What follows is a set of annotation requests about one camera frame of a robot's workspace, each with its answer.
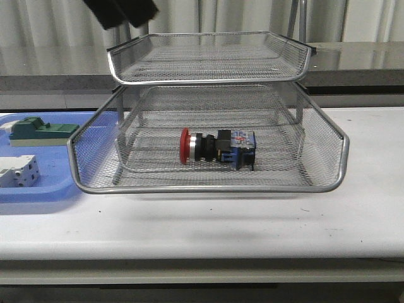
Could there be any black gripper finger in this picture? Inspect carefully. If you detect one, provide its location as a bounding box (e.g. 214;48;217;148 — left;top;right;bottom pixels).
83;0;159;30

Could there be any silver mesh tray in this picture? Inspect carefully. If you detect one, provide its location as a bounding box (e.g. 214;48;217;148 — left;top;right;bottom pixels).
116;128;301;174
68;83;350;194
107;32;316;86

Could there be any red emergency push button switch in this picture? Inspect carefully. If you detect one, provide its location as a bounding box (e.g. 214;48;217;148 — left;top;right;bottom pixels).
179;128;257;170

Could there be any silver mesh bottom tray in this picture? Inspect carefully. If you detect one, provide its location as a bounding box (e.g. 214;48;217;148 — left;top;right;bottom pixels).
116;128;301;174

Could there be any silver mesh top tray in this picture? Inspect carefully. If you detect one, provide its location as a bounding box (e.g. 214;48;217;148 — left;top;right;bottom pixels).
107;32;316;86

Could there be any green and beige terminal block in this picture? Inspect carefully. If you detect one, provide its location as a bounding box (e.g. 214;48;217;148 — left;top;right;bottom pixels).
9;116;79;147

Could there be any small white component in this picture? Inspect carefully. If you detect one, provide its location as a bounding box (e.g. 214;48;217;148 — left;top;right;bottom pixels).
0;121;16;136

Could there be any blue plastic tray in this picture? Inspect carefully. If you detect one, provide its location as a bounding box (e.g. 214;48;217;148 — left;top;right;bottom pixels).
0;112;119;205

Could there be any grey metal rack frame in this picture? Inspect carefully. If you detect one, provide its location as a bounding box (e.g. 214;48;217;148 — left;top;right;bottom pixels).
111;0;318;187

